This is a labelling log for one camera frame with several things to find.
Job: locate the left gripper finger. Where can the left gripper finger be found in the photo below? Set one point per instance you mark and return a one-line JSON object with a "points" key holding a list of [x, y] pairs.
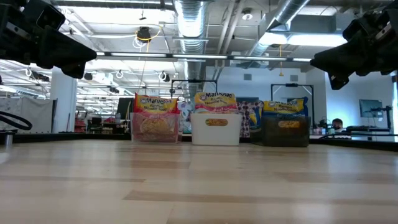
{"points": [[76, 71], [71, 51]]}

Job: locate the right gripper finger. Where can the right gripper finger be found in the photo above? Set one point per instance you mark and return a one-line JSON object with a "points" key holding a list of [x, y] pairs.
{"points": [[342, 60], [339, 81]]}

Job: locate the red Maruchan ramen pack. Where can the red Maruchan ramen pack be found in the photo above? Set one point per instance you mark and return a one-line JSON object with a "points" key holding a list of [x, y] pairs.
{"points": [[155, 104]]}

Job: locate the white building column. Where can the white building column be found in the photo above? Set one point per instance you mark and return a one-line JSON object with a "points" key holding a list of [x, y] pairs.
{"points": [[63, 102]]}

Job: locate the person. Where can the person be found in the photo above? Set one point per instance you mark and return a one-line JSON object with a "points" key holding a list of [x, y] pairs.
{"points": [[337, 124]]}

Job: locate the grey partition screen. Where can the grey partition screen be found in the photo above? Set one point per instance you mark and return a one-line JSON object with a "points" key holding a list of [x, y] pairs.
{"points": [[25, 115]]}

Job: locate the blue noodle packets in bin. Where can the blue noodle packets in bin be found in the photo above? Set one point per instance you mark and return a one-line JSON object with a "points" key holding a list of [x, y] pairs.
{"points": [[286, 138]]}

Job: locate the clear plastic bin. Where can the clear plastic bin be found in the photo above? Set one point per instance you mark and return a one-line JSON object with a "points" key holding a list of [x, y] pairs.
{"points": [[136, 137]]}

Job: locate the floral patterned fabric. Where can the floral patterned fabric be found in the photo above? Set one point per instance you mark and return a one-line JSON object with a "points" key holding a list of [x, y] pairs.
{"points": [[244, 119]]}

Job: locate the round ceiling sensor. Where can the round ceiling sensor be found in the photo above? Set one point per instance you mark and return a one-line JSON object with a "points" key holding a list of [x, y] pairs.
{"points": [[247, 14]]}

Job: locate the long ceiling light bar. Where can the long ceiling light bar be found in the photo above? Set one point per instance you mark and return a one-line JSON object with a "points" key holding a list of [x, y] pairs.
{"points": [[199, 56]]}

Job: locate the white plastic bin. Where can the white plastic bin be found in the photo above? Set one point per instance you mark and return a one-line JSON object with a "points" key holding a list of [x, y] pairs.
{"points": [[217, 135]]}

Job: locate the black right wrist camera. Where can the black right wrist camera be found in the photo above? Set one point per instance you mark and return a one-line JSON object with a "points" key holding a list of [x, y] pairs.
{"points": [[357, 28]]}

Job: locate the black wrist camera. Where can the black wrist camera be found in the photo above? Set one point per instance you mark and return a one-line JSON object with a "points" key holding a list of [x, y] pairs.
{"points": [[357, 28], [46, 15]]}

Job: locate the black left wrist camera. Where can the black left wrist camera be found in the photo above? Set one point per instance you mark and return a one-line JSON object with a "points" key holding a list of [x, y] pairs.
{"points": [[46, 15]]}

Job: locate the wall mounted dark screen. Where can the wall mounted dark screen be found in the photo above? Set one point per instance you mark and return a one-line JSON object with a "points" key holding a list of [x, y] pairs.
{"points": [[370, 108]]}

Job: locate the black metal frame stand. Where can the black metal frame stand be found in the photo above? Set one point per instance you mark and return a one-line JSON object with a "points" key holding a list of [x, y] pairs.
{"points": [[194, 81], [292, 85]]}

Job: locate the black aluminium table frame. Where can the black aluminium table frame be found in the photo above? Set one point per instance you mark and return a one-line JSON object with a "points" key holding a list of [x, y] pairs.
{"points": [[62, 137]]}

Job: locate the smooth silver ventilation duct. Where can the smooth silver ventilation duct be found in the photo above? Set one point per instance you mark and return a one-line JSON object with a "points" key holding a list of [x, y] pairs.
{"points": [[289, 9]]}

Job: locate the ribbed silver ventilation duct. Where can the ribbed silver ventilation duct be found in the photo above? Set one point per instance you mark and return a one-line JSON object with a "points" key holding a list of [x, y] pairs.
{"points": [[190, 25]]}

